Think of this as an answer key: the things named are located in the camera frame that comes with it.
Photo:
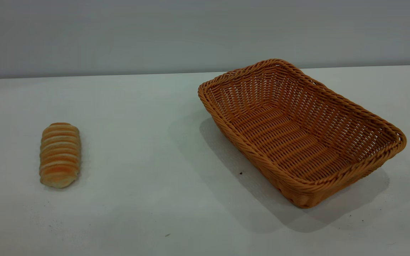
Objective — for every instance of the orange woven wicker basket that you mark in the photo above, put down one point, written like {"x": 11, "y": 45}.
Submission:
{"x": 297, "y": 142}

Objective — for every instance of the striped oblong bread roll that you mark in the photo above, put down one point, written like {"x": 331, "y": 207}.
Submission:
{"x": 59, "y": 156}

